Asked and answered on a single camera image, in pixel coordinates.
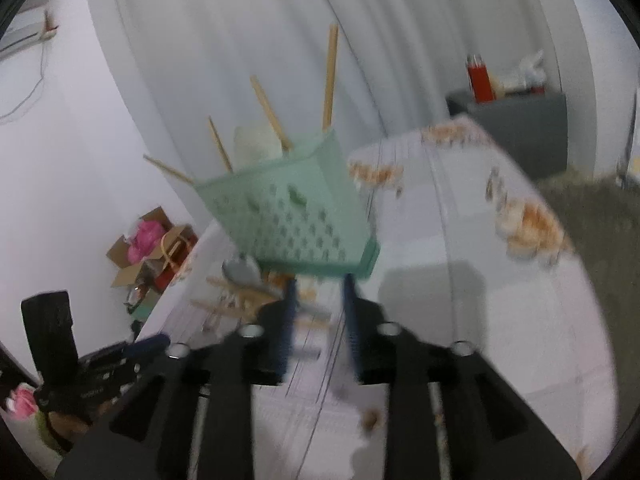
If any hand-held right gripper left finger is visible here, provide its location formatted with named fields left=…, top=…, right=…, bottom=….
left=55, top=277, right=301, bottom=480

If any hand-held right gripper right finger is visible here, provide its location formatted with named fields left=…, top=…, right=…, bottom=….
left=342, top=274, right=583, bottom=480

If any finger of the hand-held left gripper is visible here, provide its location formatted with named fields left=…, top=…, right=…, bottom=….
left=131, top=334, right=171, bottom=358

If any metal spoon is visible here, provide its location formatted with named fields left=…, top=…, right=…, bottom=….
left=221, top=254, right=263, bottom=286

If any wooden chopstick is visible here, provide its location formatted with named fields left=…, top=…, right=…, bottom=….
left=207, top=116, right=234, bottom=173
left=321, top=24, right=340, bottom=133
left=143, top=155, right=196, bottom=186
left=206, top=275, right=281, bottom=301
left=250, top=76, right=293, bottom=153

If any green plastic utensil holder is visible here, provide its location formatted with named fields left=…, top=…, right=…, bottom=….
left=194, top=129, right=382, bottom=281

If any person's left hand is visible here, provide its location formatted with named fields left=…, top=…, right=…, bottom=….
left=50, top=412, right=98, bottom=443

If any pink floral cloth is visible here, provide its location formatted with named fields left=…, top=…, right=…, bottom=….
left=5, top=385, right=40, bottom=422

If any cardboard box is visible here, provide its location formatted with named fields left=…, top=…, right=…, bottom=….
left=106, top=206, right=196, bottom=288

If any red gift bag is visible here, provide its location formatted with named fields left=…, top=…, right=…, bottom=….
left=152, top=225, right=198, bottom=291

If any pink plastic bag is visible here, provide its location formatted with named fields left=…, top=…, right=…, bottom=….
left=127, top=220, right=168, bottom=263

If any floral tablecloth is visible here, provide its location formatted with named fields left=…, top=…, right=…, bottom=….
left=135, top=115, right=616, bottom=480

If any grey cabinet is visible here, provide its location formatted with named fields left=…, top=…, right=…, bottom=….
left=446, top=87, right=568, bottom=181

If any red bottle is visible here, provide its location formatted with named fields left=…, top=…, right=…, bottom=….
left=466, top=53, right=496, bottom=104

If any white curtain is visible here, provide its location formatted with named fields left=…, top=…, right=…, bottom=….
left=85, top=0, right=601, bottom=196

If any white plastic bag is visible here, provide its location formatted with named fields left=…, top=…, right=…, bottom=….
left=495, top=50, right=547, bottom=95

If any white air conditioner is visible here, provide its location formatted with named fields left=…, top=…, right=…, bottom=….
left=0, top=7, right=57, bottom=56

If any thin wall cable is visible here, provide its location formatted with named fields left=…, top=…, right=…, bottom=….
left=0, top=35, right=53, bottom=122

